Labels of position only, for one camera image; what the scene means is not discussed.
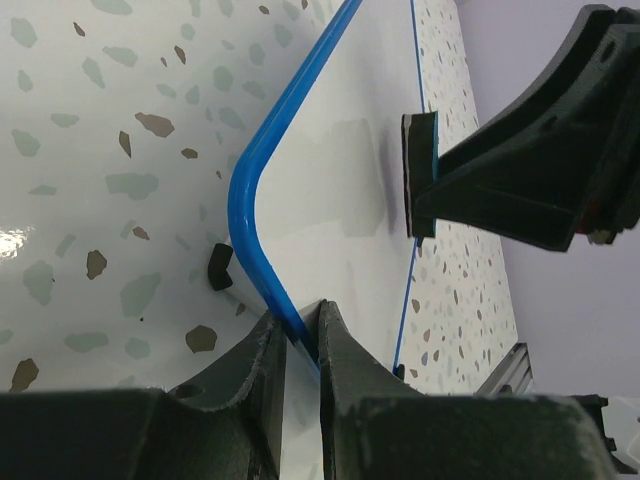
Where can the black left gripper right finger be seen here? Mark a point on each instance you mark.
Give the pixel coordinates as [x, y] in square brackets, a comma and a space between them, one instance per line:
[374, 426]

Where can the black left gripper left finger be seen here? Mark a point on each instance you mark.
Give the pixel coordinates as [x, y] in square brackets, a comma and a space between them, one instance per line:
[223, 423]

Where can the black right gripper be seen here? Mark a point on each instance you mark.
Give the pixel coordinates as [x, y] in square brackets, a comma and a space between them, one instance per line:
[563, 157]

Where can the blue foam whiteboard eraser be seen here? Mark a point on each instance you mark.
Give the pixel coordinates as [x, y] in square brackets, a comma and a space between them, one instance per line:
[419, 135]

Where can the blue framed whiteboard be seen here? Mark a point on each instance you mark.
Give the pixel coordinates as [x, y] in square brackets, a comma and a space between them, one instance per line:
[316, 204]

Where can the aluminium table edge rail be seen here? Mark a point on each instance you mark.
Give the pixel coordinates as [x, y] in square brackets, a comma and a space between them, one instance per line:
[513, 375]

